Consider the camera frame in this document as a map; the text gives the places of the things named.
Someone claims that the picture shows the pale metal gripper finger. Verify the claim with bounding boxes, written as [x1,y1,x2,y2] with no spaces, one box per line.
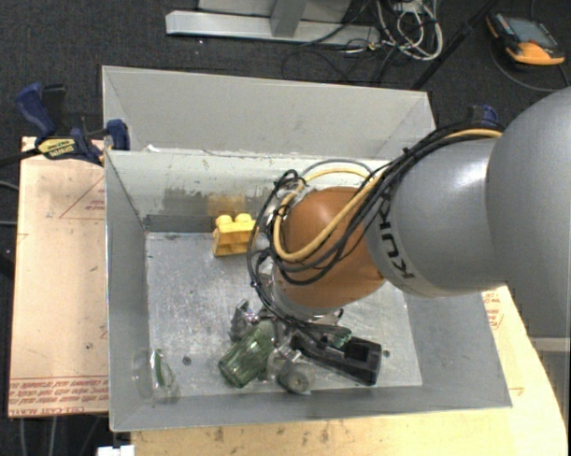
[228,298,258,343]
[264,345,318,395]

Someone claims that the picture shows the green glass cup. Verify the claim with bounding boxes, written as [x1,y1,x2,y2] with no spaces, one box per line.
[216,319,278,391]

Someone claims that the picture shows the grey metal bin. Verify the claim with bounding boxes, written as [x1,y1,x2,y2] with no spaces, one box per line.
[89,64,525,448]

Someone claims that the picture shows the black plastic block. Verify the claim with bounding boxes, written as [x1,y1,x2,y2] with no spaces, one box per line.
[290,333,385,389]

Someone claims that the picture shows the yellow toy brick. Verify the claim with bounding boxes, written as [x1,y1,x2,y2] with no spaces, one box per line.
[210,211,259,260]

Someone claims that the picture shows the clear glass thing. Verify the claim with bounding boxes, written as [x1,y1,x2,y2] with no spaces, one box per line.
[130,346,183,403]

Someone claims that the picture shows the brown cardboard board red print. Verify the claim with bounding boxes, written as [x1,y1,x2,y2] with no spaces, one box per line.
[7,135,121,423]

